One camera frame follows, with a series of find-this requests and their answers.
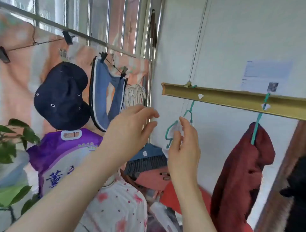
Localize person's left forearm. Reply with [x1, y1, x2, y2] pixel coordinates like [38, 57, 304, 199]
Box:
[4, 146, 120, 232]

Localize blue fabric cover white trim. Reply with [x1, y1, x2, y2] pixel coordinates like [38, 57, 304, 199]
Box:
[89, 56, 128, 132]

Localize white paper notice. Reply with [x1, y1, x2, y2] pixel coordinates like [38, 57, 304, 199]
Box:
[240, 60, 293, 94]

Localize thin steel lift cables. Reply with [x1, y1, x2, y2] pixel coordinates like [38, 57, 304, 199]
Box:
[188, 0, 209, 83]

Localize black clip wire hanger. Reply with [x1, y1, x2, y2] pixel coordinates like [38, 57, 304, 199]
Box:
[99, 52, 129, 78]
[0, 24, 76, 64]

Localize person's right hand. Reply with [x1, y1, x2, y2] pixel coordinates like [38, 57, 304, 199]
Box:
[167, 116, 201, 183]

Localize white red floral cloth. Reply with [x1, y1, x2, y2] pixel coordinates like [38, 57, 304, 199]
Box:
[74, 177, 149, 232]

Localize metal mop poles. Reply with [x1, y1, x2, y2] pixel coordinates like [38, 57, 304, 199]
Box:
[143, 9, 159, 144]

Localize blue broom head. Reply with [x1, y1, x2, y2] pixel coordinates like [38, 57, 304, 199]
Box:
[124, 143, 168, 178]

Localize striped rag mop head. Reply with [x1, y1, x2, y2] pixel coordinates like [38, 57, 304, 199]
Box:
[122, 83, 147, 113]

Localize grey metal window pole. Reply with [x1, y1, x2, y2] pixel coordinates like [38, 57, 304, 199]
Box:
[0, 2, 139, 58]

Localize brown door frame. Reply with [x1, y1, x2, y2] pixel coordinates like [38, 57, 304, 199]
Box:
[254, 119, 306, 232]

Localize person's right forearm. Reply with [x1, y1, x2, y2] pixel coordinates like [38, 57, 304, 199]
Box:
[171, 178, 217, 232]

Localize clear plastic bag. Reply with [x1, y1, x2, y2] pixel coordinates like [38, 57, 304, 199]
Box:
[148, 202, 183, 232]

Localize window with metal bars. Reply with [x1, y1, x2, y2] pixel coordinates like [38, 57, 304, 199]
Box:
[0, 0, 150, 58]

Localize gold clothes rail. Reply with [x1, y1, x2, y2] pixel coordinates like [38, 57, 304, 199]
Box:
[161, 82, 306, 121]

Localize teal wire hanger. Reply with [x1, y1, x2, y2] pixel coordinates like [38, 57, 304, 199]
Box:
[165, 85, 198, 149]
[250, 92, 271, 146]

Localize dark red t-shirt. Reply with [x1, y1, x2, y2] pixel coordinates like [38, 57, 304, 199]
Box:
[210, 122, 276, 232]

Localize orange patterned hanging sheet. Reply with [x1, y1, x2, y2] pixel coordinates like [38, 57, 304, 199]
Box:
[0, 11, 150, 153]

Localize grey striped white tank top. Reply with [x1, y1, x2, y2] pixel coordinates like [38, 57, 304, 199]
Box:
[163, 120, 185, 158]

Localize green leafy plant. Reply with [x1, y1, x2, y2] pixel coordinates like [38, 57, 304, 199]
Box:
[0, 118, 41, 225]

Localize red dustpan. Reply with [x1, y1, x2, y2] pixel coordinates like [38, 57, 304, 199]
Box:
[134, 167, 171, 192]

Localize purple white detergent bag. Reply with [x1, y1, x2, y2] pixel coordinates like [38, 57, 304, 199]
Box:
[26, 128, 104, 199]

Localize navy bucket hat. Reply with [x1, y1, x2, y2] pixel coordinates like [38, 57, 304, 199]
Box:
[33, 61, 91, 131]

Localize person's left hand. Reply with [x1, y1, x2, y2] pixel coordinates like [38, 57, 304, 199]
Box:
[97, 104, 160, 169]

